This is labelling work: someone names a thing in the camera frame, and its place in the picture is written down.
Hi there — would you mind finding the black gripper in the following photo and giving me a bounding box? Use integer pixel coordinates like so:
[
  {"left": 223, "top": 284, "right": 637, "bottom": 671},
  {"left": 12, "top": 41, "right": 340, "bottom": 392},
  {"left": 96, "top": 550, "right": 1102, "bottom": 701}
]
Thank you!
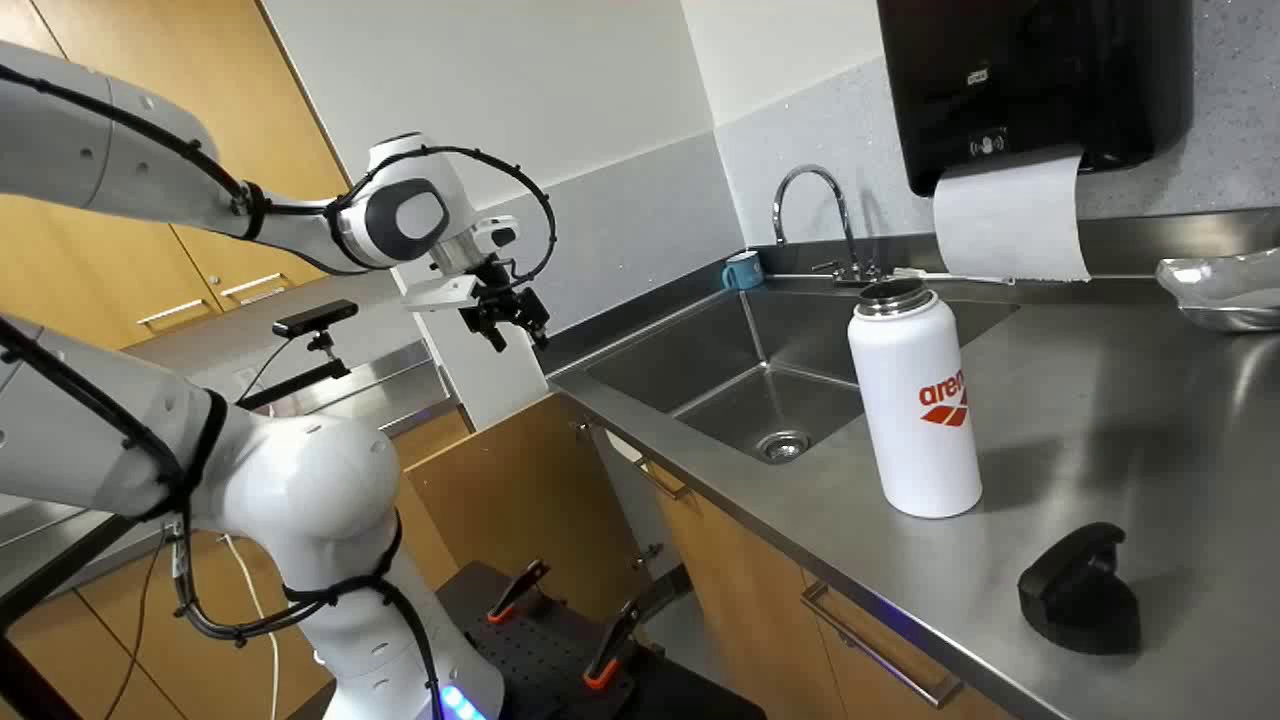
[{"left": 457, "top": 254, "right": 557, "bottom": 357}]

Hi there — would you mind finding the black bottle lid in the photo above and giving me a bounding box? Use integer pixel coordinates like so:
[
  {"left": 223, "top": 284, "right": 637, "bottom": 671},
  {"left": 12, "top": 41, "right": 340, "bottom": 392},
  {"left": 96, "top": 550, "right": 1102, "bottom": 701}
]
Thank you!
[{"left": 1017, "top": 520, "right": 1143, "bottom": 661}]

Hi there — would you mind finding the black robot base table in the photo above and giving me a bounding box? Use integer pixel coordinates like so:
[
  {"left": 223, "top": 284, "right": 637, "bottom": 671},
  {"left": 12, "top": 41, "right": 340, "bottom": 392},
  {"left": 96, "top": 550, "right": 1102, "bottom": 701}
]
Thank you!
[{"left": 431, "top": 555, "right": 771, "bottom": 720}]

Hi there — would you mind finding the white bottle with red logo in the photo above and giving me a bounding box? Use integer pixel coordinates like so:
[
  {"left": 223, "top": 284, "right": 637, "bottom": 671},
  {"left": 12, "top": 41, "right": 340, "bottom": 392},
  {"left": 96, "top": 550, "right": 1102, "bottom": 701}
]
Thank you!
[{"left": 844, "top": 275, "right": 988, "bottom": 523}]

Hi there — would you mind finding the stainless steel sink basin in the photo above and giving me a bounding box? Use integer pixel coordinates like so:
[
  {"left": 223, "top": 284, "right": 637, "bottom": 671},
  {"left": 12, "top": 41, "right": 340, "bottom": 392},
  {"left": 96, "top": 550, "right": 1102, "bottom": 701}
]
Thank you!
[{"left": 565, "top": 278, "right": 1024, "bottom": 469}]

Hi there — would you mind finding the black clamp with orange tip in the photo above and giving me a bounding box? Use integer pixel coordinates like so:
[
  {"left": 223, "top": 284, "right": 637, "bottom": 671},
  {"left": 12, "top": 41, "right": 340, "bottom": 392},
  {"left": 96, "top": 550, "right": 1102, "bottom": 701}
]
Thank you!
[
  {"left": 481, "top": 555, "right": 557, "bottom": 633},
  {"left": 581, "top": 563, "right": 698, "bottom": 697}
]

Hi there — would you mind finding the curved chrome faucet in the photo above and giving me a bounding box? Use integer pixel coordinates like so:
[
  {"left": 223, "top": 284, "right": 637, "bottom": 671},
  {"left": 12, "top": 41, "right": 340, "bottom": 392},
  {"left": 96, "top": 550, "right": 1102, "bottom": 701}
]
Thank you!
[{"left": 768, "top": 161, "right": 874, "bottom": 288}]

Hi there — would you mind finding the white paper towel sheet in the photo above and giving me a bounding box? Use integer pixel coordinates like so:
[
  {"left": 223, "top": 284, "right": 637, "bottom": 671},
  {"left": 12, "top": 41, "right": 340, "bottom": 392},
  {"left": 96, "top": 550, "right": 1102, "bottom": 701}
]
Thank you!
[{"left": 930, "top": 147, "right": 1096, "bottom": 288}]

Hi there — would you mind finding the black metal stand bar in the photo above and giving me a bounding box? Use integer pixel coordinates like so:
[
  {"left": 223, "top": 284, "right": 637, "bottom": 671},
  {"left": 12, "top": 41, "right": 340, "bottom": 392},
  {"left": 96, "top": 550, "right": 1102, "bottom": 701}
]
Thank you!
[{"left": 0, "top": 512, "right": 141, "bottom": 633}]

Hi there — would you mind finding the black paper towel dispenser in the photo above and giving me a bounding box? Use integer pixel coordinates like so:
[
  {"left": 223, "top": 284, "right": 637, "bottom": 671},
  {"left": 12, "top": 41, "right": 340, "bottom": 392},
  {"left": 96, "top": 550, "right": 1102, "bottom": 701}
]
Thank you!
[{"left": 874, "top": 0, "right": 1200, "bottom": 200}]

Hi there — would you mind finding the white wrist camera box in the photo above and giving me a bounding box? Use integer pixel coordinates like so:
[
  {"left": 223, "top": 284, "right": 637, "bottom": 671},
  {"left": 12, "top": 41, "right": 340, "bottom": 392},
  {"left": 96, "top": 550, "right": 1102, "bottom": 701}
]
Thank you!
[{"left": 405, "top": 273, "right": 485, "bottom": 315}]

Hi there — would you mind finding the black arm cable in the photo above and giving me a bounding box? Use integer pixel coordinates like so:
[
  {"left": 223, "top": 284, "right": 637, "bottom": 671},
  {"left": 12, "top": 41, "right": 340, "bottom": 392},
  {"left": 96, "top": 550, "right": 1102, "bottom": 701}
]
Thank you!
[{"left": 0, "top": 56, "right": 562, "bottom": 720}]

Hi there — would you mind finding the metal cabinet door handle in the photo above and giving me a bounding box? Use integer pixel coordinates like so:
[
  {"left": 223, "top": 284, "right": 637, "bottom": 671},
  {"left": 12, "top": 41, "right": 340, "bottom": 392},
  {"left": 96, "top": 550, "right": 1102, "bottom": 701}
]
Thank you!
[
  {"left": 802, "top": 577, "right": 968, "bottom": 710},
  {"left": 133, "top": 290, "right": 220, "bottom": 334},
  {"left": 603, "top": 426, "right": 701, "bottom": 502},
  {"left": 213, "top": 268, "right": 292, "bottom": 307}
]

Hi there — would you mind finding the black stereo camera bar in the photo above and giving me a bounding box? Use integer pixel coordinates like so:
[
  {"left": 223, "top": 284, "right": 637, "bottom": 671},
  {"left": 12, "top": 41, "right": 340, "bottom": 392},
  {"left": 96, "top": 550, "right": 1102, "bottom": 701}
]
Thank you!
[{"left": 268, "top": 295, "right": 363, "bottom": 344}]

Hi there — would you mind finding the white cable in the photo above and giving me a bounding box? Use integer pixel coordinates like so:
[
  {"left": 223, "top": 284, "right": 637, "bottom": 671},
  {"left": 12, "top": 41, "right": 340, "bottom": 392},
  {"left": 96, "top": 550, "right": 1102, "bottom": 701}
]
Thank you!
[{"left": 220, "top": 531, "right": 287, "bottom": 720}]

